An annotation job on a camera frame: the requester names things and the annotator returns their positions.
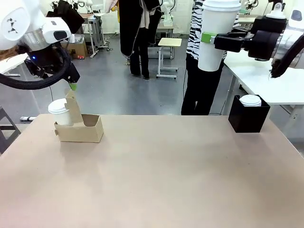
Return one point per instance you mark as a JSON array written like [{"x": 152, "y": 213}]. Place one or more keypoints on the brown cardboard box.
[{"x": 78, "y": 50}]

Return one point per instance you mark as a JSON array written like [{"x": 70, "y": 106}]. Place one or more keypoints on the black metal frame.
[{"x": 7, "y": 133}]

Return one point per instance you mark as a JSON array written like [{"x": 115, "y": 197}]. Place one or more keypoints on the black hanging cloth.
[{"x": 71, "y": 16}]

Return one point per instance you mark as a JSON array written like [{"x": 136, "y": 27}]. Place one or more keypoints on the metal rack frame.
[{"x": 96, "y": 33}]

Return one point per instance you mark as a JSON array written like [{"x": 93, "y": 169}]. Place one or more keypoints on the white desk with grey edge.
[{"x": 10, "y": 63}]

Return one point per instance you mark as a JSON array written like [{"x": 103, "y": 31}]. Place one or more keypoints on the person in zebra shirt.
[{"x": 202, "y": 90}]

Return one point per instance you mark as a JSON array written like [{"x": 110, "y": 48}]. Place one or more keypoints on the person in black coat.
[{"x": 140, "y": 35}]

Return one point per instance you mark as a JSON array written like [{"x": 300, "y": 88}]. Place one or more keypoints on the black square box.
[{"x": 247, "y": 121}]

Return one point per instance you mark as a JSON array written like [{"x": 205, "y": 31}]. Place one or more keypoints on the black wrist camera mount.
[{"x": 268, "y": 23}]

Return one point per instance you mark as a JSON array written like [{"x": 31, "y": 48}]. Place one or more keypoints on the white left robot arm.
[{"x": 16, "y": 23}]

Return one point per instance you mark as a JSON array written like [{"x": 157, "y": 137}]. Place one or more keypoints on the beige top stool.
[{"x": 169, "y": 42}]

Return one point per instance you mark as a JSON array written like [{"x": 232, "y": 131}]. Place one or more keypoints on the white side table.
[{"x": 280, "y": 85}]

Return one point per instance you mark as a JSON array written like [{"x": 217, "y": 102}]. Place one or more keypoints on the brown cardboard cup carrier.
[{"x": 80, "y": 134}]

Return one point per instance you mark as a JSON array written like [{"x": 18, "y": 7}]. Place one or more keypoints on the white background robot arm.
[{"x": 168, "y": 14}]

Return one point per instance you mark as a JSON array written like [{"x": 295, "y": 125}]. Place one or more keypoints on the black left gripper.
[{"x": 47, "y": 65}]

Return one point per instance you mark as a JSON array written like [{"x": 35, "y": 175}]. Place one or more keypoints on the tall white paper cup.
[{"x": 217, "y": 35}]

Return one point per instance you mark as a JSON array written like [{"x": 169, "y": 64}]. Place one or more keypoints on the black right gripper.
[{"x": 261, "y": 45}]

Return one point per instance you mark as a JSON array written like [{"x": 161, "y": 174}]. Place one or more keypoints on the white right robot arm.
[{"x": 293, "y": 31}]

